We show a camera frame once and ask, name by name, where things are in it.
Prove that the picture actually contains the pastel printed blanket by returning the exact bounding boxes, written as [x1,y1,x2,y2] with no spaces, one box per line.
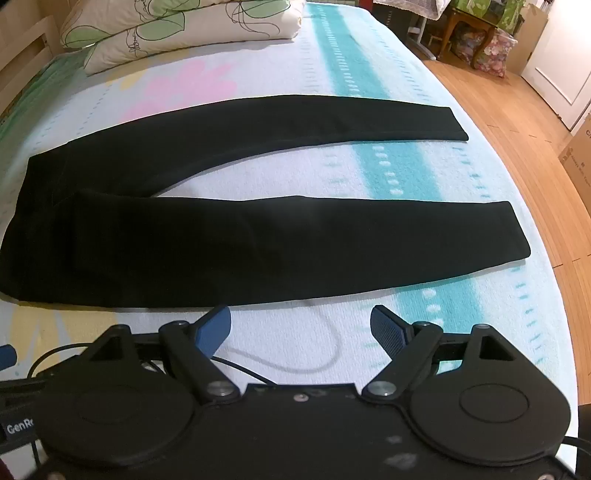
[0,0,583,416]

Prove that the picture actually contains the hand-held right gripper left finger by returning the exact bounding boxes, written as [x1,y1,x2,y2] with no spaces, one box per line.
[85,305,242,405]

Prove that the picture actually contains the thin black cable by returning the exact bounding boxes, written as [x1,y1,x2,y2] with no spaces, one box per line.
[213,354,274,387]

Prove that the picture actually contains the wooden chair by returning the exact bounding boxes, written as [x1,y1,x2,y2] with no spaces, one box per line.
[441,7,498,66]

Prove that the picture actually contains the white metal stand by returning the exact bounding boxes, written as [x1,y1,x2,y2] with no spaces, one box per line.
[405,7,438,62]

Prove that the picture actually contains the wooden headboard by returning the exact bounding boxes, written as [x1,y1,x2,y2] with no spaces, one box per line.
[0,0,63,114]

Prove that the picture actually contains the floral bag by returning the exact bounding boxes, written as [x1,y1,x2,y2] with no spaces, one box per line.
[473,28,519,79]

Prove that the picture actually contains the green box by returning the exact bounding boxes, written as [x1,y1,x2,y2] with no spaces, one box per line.
[455,0,525,29]

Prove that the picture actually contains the white door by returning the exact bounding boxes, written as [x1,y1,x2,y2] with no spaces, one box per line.
[521,0,591,131]

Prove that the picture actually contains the cardboard box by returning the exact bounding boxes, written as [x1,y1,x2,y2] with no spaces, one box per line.
[558,114,591,206]

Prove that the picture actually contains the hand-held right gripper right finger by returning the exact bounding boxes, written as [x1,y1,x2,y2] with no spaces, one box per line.
[361,305,520,407]

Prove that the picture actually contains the black pants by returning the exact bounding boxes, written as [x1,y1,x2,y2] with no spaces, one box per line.
[0,93,518,309]

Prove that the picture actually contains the flat brown cardboard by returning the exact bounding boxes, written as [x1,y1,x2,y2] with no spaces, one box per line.
[505,2,551,75]

